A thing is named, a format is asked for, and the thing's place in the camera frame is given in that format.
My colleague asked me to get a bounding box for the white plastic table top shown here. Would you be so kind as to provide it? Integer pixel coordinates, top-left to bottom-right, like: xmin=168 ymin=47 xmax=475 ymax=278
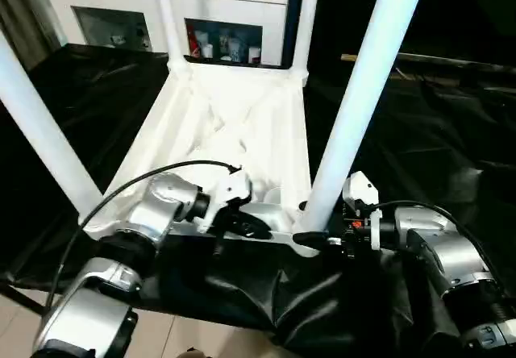
xmin=78 ymin=60 xmax=324 ymax=259

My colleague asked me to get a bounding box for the white plastic table leg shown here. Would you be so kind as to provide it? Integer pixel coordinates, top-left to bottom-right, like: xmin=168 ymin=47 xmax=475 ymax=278
xmin=152 ymin=0 xmax=191 ymax=73
xmin=289 ymin=0 xmax=324 ymax=80
xmin=0 ymin=31 xmax=102 ymax=219
xmin=298 ymin=0 xmax=431 ymax=235

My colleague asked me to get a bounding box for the black work mat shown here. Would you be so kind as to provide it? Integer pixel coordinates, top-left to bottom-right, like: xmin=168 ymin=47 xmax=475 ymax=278
xmin=0 ymin=43 xmax=516 ymax=355

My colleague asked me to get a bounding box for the black piano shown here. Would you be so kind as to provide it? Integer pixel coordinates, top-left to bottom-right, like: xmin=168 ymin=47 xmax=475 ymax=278
xmin=296 ymin=0 xmax=516 ymax=79

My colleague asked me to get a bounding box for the grey curtain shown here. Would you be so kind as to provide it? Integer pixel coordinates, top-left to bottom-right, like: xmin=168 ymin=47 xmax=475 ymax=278
xmin=0 ymin=0 xmax=62 ymax=73

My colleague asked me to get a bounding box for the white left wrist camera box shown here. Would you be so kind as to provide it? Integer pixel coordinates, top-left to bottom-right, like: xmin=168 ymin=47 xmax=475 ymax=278
xmin=196 ymin=167 xmax=255 ymax=235

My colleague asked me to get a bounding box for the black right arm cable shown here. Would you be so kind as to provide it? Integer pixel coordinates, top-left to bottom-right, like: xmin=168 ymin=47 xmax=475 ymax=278
xmin=372 ymin=199 xmax=506 ymax=291

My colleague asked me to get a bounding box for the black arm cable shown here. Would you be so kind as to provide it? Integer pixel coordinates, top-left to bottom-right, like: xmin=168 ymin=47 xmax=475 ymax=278
xmin=43 ymin=159 xmax=243 ymax=311
xmin=372 ymin=199 xmax=506 ymax=291

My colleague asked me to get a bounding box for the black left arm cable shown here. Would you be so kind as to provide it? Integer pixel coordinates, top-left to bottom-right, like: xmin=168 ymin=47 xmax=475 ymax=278
xmin=43 ymin=159 xmax=243 ymax=311

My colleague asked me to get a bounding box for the black folding table frame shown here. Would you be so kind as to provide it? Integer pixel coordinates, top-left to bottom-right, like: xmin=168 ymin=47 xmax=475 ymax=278
xmin=0 ymin=283 xmax=46 ymax=318

